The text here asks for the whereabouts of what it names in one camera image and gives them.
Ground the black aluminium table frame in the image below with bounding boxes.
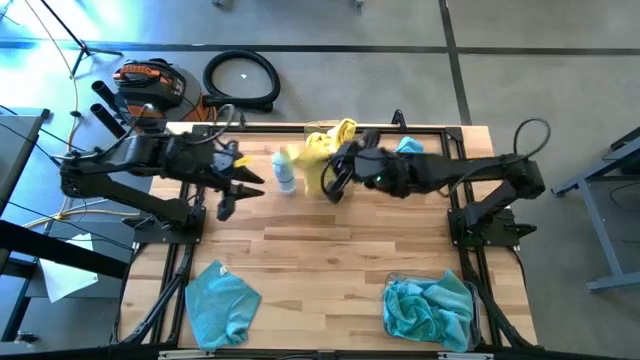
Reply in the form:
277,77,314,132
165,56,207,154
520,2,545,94
112,109,539,360

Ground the white paper sheet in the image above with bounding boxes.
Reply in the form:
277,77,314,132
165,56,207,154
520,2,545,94
38,232,100,305

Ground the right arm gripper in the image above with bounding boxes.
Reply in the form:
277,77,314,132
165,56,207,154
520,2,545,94
329,130,407,198

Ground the grey metal table frame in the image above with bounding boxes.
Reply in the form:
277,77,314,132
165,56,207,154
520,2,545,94
551,124,640,295

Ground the black tripod stand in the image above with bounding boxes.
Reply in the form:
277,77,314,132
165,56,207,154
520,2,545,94
38,0,125,79

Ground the silver metal bracket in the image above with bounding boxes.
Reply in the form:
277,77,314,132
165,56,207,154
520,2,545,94
158,349,217,360
436,351,495,360

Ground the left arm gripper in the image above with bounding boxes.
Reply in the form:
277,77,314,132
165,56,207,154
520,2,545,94
199,141,267,223

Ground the clear bottle with blue cap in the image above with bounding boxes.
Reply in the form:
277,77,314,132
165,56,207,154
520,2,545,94
271,149,298,196

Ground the black metal beam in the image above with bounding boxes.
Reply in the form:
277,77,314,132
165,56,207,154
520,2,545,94
0,218,132,280

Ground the orange and black shop vacuum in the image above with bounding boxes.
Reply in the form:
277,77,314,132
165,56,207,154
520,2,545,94
112,57,220,136

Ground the yellow cable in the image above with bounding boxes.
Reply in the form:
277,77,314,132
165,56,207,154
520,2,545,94
22,0,144,231

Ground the large light blue microfiber towel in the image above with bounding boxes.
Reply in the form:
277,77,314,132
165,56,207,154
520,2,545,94
184,258,263,352

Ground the teal microfiber towel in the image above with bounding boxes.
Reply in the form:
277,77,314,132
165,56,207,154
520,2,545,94
383,282,444,344

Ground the clear plastic basket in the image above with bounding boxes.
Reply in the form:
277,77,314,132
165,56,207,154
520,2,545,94
303,118,360,200
382,271,482,351

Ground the black vacuum hose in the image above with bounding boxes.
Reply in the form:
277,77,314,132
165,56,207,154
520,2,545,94
202,48,281,114

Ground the dark grey desk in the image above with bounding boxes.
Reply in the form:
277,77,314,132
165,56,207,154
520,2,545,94
0,106,52,201

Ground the black vacuum wand tube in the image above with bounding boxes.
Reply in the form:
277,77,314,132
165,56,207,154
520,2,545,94
90,79,126,114
89,103,129,139

